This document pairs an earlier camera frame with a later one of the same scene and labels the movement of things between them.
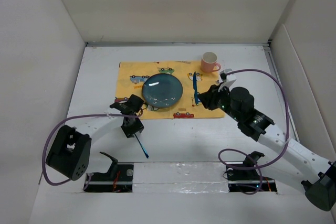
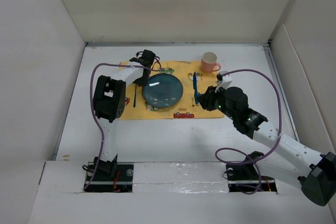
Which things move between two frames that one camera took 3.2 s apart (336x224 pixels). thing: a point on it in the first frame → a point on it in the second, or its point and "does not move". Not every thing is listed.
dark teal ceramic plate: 161,91 does not move
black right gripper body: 221,100 does not move
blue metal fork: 144,150 → 134,104
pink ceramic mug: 208,61 does not move
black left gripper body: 130,129 → 142,81
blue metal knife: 195,88 does not move
